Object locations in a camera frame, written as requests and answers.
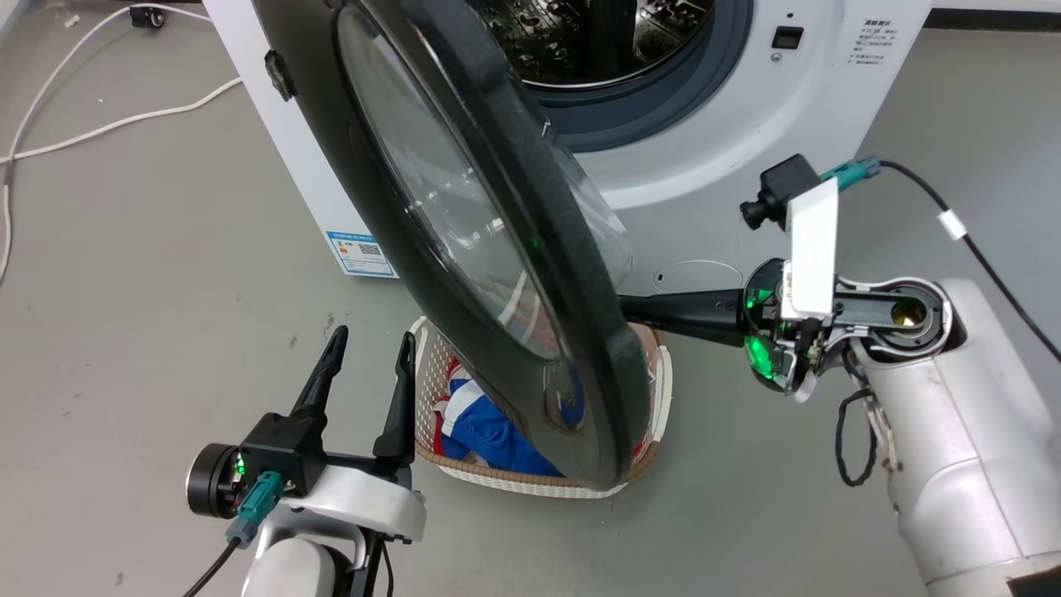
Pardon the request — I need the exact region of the white front-load washing machine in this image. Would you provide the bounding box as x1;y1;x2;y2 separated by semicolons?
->
203;0;934;279

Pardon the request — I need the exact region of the thin black looped cable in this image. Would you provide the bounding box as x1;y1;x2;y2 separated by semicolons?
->
834;347;881;488

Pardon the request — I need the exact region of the black round washing machine door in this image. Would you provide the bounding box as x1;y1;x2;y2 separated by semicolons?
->
252;0;656;490

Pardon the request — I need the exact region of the steel washing machine drum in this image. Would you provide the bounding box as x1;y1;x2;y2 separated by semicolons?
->
468;0;718;89

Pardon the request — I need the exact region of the white woven laundry basket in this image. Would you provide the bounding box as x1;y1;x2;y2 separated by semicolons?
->
409;315;674;500

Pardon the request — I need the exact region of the green-lit right gripper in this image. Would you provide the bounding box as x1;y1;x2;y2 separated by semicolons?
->
618;258;835;404

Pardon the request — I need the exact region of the blue red white clothing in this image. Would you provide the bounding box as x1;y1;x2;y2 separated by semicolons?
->
431;357;585;478

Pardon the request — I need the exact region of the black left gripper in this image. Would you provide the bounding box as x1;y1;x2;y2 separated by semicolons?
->
186;325;416;520

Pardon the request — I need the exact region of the white floor cable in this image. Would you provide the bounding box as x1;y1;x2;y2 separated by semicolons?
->
0;77;244;284
4;4;215;163

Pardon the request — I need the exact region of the blue energy label sticker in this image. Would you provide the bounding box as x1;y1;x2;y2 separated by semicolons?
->
325;230;400;279

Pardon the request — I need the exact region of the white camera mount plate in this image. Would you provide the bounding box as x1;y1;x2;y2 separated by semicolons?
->
782;177;841;321

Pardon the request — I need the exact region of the black cable with teal plug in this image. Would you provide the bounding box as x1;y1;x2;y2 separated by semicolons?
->
820;155;1061;364
182;470;288;597

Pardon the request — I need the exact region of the grey rubber door gasket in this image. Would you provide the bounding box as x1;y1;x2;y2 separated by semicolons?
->
530;0;756;154

